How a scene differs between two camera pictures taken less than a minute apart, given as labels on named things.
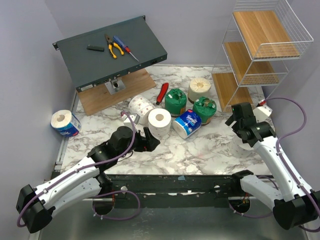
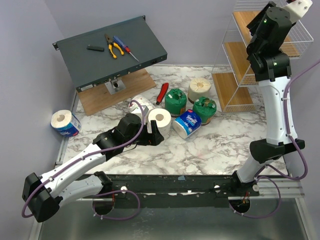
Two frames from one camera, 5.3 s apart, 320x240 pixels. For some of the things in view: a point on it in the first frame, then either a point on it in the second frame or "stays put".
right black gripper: x=235 y=121 -> x=253 y=22
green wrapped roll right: x=205 y=108 stays put
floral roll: x=159 y=121 stays put
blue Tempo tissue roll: x=187 y=124 stays put
